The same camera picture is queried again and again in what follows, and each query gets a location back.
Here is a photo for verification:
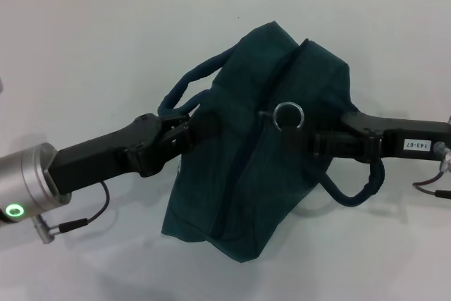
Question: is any dark right gripper cable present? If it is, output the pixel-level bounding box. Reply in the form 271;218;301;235
412;140;451;199

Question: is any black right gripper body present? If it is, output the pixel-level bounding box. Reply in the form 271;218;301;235
340;110;451;167

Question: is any dark teal insulated lunch bag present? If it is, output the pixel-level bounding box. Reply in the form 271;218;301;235
156;20;388;264

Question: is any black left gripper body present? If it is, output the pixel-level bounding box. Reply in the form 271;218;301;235
48;112;194;197

